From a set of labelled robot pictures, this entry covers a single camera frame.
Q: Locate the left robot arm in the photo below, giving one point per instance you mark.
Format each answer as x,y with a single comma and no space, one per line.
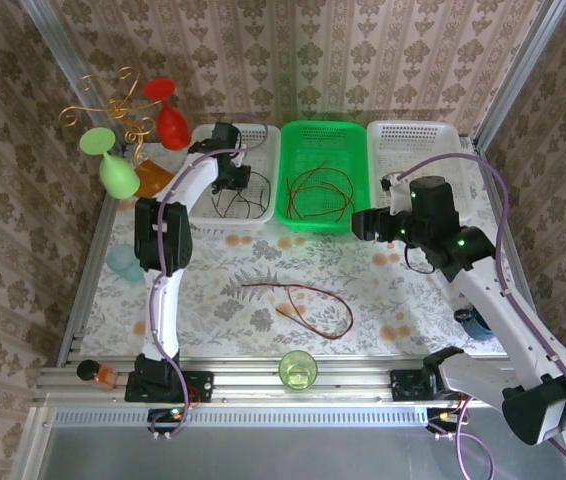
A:
163,310

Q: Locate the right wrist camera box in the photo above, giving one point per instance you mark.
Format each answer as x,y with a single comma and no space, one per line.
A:
397,195

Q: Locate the clear green plastic cup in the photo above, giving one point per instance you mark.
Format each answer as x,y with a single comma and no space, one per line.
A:
298,372

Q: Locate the white plastic basket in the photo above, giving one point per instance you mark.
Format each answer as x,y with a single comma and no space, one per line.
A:
413,150
255,160

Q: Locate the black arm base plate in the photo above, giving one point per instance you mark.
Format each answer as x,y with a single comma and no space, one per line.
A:
198,387
405,387

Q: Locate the small orange bottle black cap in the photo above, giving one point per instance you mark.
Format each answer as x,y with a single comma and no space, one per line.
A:
98,375

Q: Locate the amber plastic cup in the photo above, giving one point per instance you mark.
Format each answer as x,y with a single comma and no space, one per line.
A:
150,180

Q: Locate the green plastic wine glass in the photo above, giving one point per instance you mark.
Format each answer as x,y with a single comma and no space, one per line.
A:
118,175

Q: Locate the aluminium extrusion frame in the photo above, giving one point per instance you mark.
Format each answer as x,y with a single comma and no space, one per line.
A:
243,380

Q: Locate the dark blue cup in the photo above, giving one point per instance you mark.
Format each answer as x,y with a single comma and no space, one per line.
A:
475,325

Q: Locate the green plastic basket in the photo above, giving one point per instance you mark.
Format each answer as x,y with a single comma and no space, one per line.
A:
313,145

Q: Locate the light blue plastic cup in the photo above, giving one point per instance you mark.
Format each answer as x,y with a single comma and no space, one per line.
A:
125,265

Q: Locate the floral patterned tablecloth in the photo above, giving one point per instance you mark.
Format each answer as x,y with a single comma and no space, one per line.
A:
403,300

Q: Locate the small black circuit board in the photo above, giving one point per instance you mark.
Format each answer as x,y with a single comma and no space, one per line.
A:
168,417
440,416

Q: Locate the red plastic wine glass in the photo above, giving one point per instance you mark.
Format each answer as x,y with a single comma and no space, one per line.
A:
170,127

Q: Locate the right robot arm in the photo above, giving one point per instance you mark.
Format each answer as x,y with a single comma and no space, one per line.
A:
493,305

